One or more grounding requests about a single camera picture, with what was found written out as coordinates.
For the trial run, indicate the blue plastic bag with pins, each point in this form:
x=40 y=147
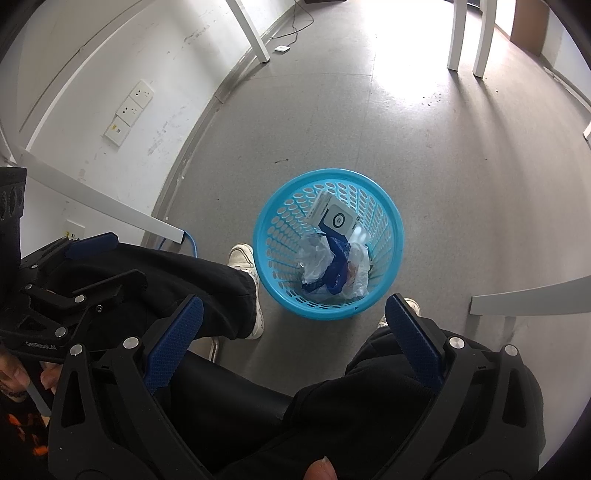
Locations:
x=339 y=258

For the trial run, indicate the white box with blue print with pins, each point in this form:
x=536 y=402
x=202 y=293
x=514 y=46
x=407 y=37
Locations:
x=332 y=217

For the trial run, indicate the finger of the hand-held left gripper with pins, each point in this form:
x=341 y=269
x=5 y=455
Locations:
x=115 y=281
x=92 y=243

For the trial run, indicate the person's right leg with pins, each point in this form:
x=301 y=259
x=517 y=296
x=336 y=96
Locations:
x=360 y=406

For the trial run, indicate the white left shoe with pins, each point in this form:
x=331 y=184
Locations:
x=242 y=258

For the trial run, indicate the brown wooden cabinet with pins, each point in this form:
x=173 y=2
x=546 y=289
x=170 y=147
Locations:
x=531 y=25

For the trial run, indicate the low white wall socket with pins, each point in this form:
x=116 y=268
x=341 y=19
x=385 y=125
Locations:
x=75 y=230

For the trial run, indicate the dark brown furniture base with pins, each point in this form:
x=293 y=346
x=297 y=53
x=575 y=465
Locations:
x=323 y=2

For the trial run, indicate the white table frame bar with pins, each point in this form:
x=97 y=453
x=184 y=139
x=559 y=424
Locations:
x=92 y=194

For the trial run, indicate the person's left hand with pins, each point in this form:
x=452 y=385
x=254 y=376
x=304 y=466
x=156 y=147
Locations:
x=48 y=378

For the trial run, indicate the white right shoe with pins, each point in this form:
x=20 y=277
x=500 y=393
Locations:
x=413 y=307

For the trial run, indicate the clear plastic bag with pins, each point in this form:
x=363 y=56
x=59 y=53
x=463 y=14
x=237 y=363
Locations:
x=316 y=258

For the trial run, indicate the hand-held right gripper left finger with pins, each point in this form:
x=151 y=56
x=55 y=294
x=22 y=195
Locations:
x=173 y=350

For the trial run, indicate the white table leg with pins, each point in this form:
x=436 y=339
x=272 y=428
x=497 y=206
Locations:
x=254 y=32
x=457 y=37
x=485 y=41
x=587 y=131

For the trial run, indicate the white knotted plastic bag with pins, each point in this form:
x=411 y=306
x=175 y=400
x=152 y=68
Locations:
x=360 y=272

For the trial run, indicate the black shirt with orange print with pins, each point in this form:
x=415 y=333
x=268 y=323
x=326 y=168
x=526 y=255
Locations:
x=23 y=443

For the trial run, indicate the metal chair part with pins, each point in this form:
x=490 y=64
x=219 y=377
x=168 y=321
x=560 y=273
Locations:
x=214 y=348

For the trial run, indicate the person's right hand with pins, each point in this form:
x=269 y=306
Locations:
x=321 y=468

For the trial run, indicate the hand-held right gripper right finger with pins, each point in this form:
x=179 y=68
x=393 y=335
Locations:
x=418 y=346

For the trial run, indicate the blue plastic basket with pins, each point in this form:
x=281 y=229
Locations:
x=277 y=221

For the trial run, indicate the white shoe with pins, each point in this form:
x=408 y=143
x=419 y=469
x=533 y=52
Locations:
x=413 y=307
x=242 y=258

